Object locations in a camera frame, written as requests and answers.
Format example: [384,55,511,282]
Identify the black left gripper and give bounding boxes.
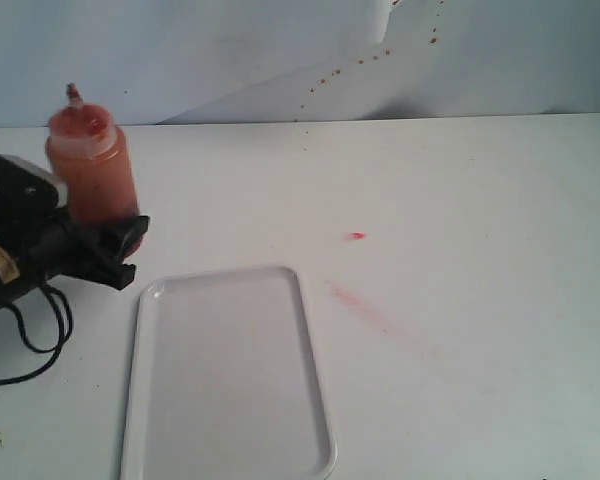
[0,212,150,290]

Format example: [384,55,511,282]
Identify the red sauce squeeze bottle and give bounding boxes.
[45,83,140,225]

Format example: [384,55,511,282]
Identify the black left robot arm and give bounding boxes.
[0,209,150,309]

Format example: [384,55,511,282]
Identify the white rectangular tray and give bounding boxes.
[120,265,338,479]

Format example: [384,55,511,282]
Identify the white paper backdrop sheet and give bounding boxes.
[0,0,405,129]

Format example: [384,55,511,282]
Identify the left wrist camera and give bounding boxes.
[0,154,68,236]

